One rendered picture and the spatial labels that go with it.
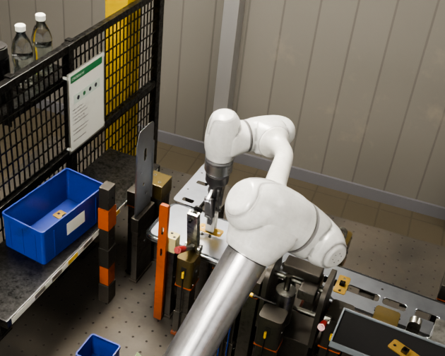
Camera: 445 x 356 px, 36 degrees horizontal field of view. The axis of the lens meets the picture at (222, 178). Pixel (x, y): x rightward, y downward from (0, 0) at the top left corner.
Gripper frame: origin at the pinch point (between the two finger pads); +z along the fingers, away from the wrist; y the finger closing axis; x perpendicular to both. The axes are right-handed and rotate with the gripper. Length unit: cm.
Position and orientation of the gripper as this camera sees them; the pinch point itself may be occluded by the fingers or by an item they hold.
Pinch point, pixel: (211, 220)
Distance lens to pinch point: 229.6
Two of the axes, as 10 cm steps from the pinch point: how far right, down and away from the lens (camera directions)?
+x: -9.1, -3.1, 2.7
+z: -1.0, 8.1, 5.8
